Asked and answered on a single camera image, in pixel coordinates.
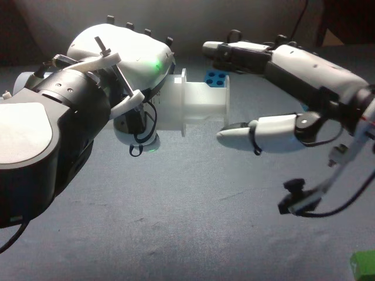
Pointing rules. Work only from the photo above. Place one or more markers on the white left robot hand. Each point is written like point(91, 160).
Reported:
point(129, 49)

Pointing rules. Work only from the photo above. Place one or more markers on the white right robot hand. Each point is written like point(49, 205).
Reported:
point(310, 67)

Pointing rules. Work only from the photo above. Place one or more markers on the large clear plastic syringe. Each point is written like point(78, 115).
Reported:
point(205, 99)

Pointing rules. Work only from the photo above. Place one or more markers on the blue square four-hole block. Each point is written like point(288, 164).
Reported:
point(214, 78)

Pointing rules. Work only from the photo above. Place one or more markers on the grey table cloth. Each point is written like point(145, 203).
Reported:
point(187, 219)

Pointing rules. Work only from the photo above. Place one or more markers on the green cube block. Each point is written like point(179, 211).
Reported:
point(364, 267)

